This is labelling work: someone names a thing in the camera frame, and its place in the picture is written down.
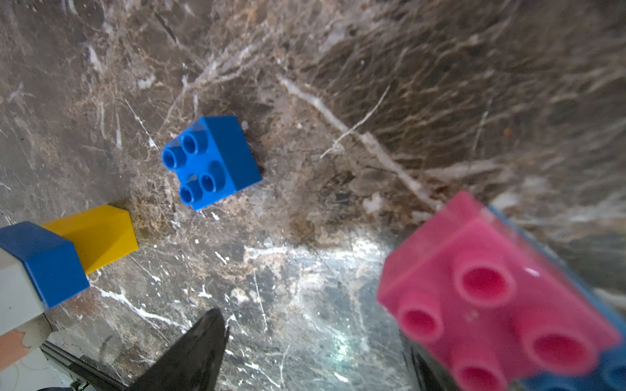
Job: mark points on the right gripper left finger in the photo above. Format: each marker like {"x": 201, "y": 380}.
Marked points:
{"x": 194, "y": 361}

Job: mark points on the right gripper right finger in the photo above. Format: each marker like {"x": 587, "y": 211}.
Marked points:
{"x": 424, "y": 371}

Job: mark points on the pink lego brick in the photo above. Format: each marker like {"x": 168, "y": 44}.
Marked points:
{"x": 494, "y": 308}

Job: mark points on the yellow lego brick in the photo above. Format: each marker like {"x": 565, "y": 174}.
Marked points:
{"x": 100, "y": 235}

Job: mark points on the dark blue long lego brick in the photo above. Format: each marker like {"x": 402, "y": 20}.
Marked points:
{"x": 51, "y": 261}

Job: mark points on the white lego brick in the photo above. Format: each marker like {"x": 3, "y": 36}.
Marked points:
{"x": 20, "y": 301}

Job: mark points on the small dark blue lego brick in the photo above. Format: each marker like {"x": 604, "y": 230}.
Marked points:
{"x": 212, "y": 161}

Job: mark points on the orange ceramic mug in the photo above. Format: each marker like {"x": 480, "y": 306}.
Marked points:
{"x": 12, "y": 348}

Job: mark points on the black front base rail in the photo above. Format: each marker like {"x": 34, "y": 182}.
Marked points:
{"x": 79, "y": 374}

